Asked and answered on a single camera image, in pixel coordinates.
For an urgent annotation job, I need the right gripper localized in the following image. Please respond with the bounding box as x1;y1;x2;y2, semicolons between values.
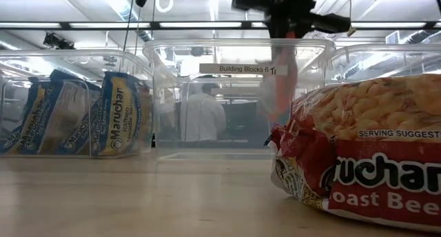
231;0;352;39

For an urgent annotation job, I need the orange Maruchan chicken ramen pack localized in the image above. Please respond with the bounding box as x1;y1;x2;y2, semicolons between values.
267;30;300;126

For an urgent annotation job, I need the blue Maruchan ramen pack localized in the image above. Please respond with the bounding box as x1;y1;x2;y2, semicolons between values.
57;81;104;156
90;70;153;158
0;76;53;154
36;69;91;156

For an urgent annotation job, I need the red Maruchan beef ramen pack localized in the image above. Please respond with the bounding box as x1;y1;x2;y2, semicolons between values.
263;73;441;233

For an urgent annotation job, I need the clear plastic bin with label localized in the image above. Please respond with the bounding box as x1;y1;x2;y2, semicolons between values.
143;38;337;162

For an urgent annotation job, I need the black ceiling device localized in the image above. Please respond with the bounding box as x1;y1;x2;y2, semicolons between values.
43;32;76;51

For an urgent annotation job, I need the white ceiling vent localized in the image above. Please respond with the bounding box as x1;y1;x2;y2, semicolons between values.
384;30;401;47

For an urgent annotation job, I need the person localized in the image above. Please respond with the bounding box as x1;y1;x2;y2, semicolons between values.
184;81;228;143

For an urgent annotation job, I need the hanging black cable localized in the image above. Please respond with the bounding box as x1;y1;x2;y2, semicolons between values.
121;0;136;72

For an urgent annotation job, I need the white hanging ring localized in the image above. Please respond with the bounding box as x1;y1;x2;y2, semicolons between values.
154;0;175;14

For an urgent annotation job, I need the black overhead frame bar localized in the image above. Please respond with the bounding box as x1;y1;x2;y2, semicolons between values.
0;20;441;31

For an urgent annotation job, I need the hanging yellow cord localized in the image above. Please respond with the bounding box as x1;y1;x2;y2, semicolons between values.
347;0;358;37

